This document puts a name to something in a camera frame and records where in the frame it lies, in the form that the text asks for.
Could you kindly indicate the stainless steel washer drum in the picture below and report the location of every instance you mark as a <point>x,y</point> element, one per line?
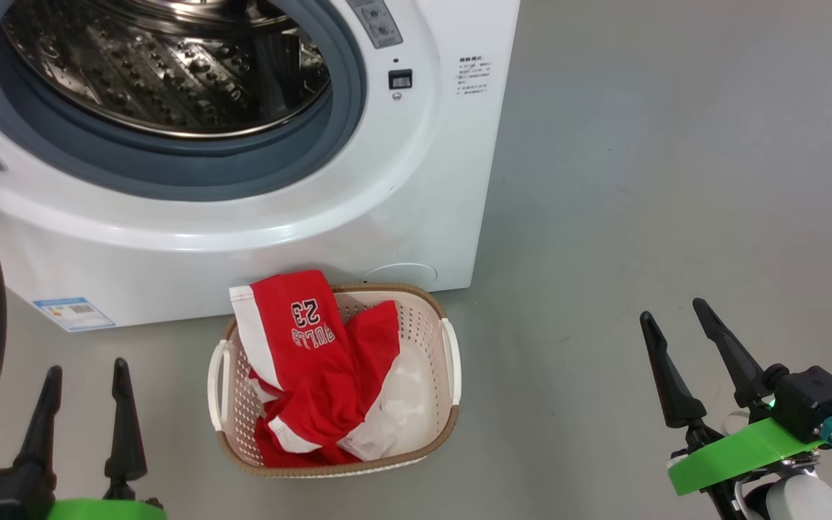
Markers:
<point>156,72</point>

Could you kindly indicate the cream perforated laundry basket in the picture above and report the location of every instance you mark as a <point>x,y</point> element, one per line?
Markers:
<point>438,404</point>

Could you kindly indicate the black door lock socket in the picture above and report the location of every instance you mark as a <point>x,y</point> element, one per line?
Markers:
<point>401,79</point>

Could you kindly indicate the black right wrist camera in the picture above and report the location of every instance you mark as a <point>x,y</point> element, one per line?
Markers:
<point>813,401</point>

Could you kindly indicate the round white filter cover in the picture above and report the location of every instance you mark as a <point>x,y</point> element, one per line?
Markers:
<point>400,274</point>

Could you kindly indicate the red and white jersey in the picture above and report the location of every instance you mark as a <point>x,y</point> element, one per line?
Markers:
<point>308,375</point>

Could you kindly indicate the grey rubber door gasket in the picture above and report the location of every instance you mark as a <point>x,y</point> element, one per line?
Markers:
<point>170,170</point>

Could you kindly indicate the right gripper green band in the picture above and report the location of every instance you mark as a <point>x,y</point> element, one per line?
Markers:
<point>741,451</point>

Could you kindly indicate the white front-load washing machine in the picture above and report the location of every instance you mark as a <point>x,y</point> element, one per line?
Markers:
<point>243,238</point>

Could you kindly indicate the blue energy label sticker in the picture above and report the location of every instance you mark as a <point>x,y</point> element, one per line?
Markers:
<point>73,314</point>

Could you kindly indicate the grey washer control panel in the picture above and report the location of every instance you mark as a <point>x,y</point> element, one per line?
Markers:
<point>376,22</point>

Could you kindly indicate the printed text warning sticker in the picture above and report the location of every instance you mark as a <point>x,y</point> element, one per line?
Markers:
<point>474,74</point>

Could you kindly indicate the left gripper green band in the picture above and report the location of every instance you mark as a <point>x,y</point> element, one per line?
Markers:
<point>105,511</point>

